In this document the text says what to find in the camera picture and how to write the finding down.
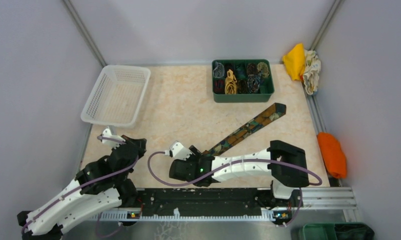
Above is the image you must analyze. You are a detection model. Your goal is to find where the brown green patterned tie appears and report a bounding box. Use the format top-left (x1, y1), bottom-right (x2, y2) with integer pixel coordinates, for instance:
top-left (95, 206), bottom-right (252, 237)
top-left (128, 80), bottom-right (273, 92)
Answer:
top-left (202, 102), bottom-right (287, 157)

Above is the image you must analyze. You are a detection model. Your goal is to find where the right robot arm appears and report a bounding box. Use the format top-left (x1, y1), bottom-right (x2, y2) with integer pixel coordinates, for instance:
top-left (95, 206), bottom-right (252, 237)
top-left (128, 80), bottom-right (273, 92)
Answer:
top-left (165, 140), bottom-right (310, 206)

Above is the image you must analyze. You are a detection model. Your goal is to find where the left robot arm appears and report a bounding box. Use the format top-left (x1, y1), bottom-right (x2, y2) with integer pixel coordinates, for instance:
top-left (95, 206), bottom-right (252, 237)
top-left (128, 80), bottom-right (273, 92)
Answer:
top-left (17, 131), bottom-right (147, 240)

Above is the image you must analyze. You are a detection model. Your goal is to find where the white plastic basket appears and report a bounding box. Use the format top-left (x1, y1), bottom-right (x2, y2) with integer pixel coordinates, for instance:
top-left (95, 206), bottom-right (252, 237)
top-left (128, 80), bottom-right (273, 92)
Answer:
top-left (80, 65), bottom-right (151, 128)

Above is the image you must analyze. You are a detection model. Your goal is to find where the red dark rolled tie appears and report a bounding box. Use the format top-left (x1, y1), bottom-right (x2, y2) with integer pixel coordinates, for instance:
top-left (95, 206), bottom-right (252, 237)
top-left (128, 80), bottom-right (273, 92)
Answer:
top-left (213, 78), bottom-right (225, 94)

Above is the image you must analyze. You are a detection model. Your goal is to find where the yellow rolled tie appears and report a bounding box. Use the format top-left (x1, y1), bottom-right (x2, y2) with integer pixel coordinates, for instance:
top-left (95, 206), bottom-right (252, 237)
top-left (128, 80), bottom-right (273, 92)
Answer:
top-left (224, 69), bottom-right (238, 95)

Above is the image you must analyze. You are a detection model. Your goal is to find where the green compartment tray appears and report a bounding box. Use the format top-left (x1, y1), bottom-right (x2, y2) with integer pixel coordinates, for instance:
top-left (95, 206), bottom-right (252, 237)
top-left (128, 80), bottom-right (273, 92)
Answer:
top-left (211, 59), bottom-right (275, 103)

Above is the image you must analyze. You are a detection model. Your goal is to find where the grey rolled tie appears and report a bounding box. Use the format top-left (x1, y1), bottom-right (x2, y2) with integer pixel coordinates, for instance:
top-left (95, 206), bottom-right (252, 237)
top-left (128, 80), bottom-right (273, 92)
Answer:
top-left (212, 61), bottom-right (225, 78)

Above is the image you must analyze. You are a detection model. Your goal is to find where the blue patterned rolled tie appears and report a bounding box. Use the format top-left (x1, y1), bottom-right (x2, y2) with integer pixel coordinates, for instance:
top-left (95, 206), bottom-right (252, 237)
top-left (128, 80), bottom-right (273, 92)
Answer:
top-left (247, 74), bottom-right (261, 94)

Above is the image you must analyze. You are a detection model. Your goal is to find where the olive rolled tie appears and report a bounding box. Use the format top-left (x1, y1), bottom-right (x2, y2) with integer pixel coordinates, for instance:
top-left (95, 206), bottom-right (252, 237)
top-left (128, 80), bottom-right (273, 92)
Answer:
top-left (256, 62), bottom-right (270, 79)

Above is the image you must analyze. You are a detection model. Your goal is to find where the orange cloth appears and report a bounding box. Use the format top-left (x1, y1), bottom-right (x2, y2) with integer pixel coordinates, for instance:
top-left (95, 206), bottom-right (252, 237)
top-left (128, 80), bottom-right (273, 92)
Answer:
top-left (317, 132), bottom-right (347, 179)

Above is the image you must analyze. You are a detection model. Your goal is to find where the green bin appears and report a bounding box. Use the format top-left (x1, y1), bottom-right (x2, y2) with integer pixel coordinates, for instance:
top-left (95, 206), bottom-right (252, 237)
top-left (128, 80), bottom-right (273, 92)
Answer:
top-left (298, 222), bottom-right (375, 240)

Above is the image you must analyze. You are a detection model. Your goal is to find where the cream patterned cloth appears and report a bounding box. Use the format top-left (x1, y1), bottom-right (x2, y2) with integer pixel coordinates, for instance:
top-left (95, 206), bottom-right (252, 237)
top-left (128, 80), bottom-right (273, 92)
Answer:
top-left (302, 49), bottom-right (322, 96)

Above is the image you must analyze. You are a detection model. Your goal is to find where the yellow cloth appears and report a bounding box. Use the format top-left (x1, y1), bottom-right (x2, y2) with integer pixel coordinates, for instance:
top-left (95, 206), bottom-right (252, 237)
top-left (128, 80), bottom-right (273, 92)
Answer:
top-left (282, 43), bottom-right (306, 82)

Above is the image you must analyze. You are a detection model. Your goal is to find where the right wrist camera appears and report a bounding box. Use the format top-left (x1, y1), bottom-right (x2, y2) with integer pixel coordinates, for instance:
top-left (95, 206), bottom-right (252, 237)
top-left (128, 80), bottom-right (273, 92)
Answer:
top-left (164, 141), bottom-right (195, 160)

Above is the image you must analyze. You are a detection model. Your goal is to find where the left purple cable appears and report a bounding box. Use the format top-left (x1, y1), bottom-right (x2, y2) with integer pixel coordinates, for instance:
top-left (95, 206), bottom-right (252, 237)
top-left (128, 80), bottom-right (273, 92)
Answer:
top-left (20, 134), bottom-right (140, 239)

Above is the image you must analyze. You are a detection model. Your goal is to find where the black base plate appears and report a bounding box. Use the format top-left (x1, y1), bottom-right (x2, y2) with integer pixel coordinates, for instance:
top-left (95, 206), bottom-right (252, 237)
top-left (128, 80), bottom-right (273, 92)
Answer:
top-left (106, 187), bottom-right (304, 220)

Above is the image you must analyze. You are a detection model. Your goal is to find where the aluminium frame rail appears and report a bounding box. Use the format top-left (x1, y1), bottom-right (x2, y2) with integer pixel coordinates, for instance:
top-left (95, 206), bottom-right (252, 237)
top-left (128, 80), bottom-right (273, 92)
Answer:
top-left (56, 187), bottom-right (358, 222)

